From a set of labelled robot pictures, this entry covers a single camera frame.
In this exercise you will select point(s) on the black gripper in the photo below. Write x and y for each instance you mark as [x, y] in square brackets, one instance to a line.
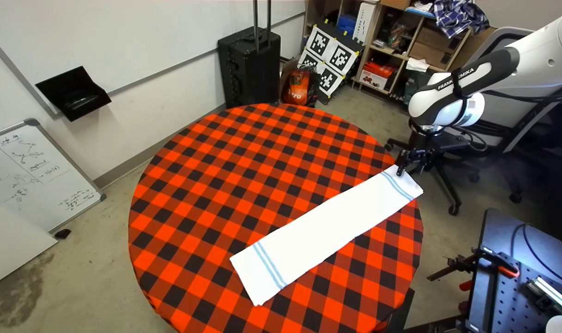
[425, 156]

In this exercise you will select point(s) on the white towel with blue stripes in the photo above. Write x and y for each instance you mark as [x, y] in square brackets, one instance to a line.
[324, 228]

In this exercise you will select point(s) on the red white box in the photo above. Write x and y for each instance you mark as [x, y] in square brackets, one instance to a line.
[377, 74]

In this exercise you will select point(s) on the brown cardboard box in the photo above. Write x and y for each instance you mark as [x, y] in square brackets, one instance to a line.
[429, 49]

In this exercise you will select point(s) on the black clamp with orange grip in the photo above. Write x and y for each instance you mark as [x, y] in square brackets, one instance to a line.
[477, 261]
[464, 285]

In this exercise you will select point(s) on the wooden storage shelf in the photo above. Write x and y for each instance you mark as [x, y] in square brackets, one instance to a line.
[398, 37]

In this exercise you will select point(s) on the fiducial marker board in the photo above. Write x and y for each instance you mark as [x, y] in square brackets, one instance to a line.
[329, 58]

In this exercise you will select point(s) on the orange black power tool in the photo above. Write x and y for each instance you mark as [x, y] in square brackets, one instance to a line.
[298, 86]

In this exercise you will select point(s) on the plaid cloth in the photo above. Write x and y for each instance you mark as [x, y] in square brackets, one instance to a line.
[459, 15]

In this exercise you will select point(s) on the red black checkered round table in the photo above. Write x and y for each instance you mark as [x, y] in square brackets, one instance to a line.
[231, 185]

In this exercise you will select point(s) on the black wheeled suitcase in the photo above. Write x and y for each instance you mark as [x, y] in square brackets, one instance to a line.
[250, 67]

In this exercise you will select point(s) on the small black floor object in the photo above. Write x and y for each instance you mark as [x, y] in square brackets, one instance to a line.
[63, 234]

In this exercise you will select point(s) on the small written whiteboard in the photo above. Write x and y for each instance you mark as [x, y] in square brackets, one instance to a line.
[33, 172]

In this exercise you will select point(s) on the plain white board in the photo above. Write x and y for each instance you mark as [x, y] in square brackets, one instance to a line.
[9, 246]

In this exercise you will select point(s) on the aluminium profile rail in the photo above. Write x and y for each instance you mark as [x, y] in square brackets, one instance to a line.
[551, 296]

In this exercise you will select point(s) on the large wall whiteboard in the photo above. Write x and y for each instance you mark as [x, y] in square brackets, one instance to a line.
[139, 37]

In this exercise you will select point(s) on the black wall tray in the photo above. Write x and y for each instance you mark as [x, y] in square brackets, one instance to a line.
[74, 93]

